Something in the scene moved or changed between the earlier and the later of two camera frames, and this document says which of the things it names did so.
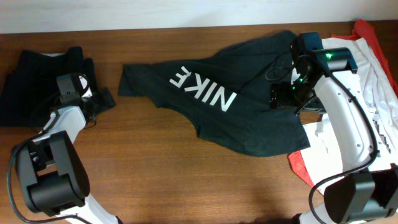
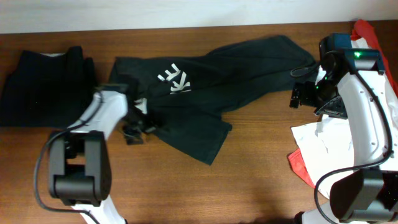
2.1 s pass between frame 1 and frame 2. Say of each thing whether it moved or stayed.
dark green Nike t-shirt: moved
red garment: stayed
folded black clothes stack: stayed
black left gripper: moved
